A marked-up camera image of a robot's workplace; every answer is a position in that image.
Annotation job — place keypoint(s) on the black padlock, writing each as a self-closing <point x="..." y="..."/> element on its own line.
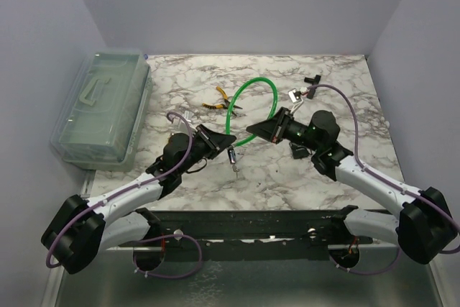
<point x="299" y="152"/>

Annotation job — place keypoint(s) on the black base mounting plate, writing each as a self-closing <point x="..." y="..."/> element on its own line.
<point x="249" y="235"/>

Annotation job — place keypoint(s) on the yellow handled pliers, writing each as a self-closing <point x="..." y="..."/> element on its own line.
<point x="224" y="105"/>

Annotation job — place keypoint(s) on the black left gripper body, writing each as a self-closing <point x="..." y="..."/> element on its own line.
<point x="200" y="149"/>

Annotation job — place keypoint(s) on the small silver key bunch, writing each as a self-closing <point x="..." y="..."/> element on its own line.
<point x="235" y="169"/>

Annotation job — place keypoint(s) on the green cable lock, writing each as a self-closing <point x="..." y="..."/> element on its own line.
<point x="230" y="151"/>

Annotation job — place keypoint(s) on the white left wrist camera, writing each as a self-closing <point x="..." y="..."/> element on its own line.
<point x="185" y="123"/>

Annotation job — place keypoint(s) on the clear plastic storage box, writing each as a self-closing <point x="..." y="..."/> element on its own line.
<point x="101" y="121"/>

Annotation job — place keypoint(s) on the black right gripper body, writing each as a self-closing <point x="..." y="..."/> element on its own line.
<point x="283" y="123"/>

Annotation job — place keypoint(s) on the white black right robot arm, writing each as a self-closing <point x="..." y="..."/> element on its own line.
<point x="418" y="221"/>

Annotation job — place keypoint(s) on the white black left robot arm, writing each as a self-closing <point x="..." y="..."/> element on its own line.
<point x="82" y="227"/>

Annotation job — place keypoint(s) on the black T-shaped tool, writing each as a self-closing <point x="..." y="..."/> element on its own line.
<point x="312" y="82"/>

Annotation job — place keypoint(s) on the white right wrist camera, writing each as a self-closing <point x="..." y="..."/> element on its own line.
<point x="297" y="98"/>

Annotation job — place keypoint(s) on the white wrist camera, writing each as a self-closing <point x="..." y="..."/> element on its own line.
<point x="297" y="98"/>
<point x="185" y="123"/>

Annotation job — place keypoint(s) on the aluminium rail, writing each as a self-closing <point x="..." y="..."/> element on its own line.
<point x="143" y="248"/>

